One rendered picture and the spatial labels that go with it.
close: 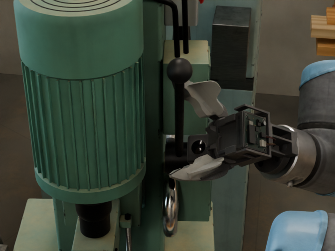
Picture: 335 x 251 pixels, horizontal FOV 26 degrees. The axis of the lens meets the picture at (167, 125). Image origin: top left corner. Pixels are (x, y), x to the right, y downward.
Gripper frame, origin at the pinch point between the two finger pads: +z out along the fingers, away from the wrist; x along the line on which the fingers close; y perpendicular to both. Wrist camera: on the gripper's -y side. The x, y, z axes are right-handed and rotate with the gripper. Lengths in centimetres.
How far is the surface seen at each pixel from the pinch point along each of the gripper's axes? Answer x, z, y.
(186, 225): 0, -45, -48
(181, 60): -5.2, 5.1, 9.3
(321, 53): -96, -154, -92
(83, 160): 4.3, 7.0, -10.1
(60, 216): 3, -13, -49
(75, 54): -5.5, 16.3, 1.0
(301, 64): -117, -192, -134
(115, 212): 6.0, -10.8, -27.2
